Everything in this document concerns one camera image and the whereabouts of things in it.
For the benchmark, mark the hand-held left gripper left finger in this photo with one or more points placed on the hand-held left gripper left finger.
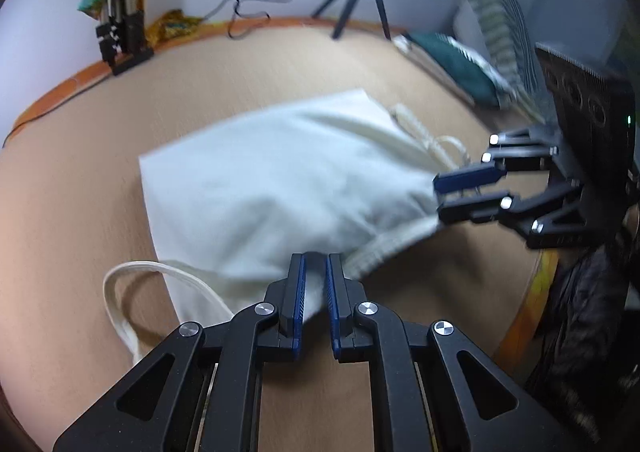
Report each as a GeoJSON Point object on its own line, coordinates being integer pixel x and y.
{"type": "Point", "coordinates": [299, 297]}

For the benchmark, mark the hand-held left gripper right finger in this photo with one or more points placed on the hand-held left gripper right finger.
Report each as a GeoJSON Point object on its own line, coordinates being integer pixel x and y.
{"type": "Point", "coordinates": [332, 302]}

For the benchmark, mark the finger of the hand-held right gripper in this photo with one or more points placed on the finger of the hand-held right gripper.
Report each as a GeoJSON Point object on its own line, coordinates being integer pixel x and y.
{"type": "Point", "coordinates": [470, 212]}
{"type": "Point", "coordinates": [465, 179]}

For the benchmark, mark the white tank top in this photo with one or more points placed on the white tank top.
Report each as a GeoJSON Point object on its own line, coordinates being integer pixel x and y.
{"type": "Point", "coordinates": [280, 182]}

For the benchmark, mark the green striped pillow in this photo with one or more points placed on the green striped pillow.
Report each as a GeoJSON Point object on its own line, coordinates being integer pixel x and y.
{"type": "Point", "coordinates": [500, 17]}

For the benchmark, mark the dark cloth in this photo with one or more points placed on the dark cloth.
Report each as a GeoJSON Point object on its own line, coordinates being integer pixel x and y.
{"type": "Point", "coordinates": [575, 332]}

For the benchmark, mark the beige blanket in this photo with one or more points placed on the beige blanket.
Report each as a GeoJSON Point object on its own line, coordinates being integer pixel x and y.
{"type": "Point", "coordinates": [75, 182]}

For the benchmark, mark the yellow patterned cloth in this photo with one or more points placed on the yellow patterned cloth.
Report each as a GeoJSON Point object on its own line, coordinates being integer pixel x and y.
{"type": "Point", "coordinates": [172, 24]}

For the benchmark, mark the folded silver tripod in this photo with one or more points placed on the folded silver tripod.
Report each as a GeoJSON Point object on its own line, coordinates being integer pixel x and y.
{"type": "Point", "coordinates": [132, 32]}

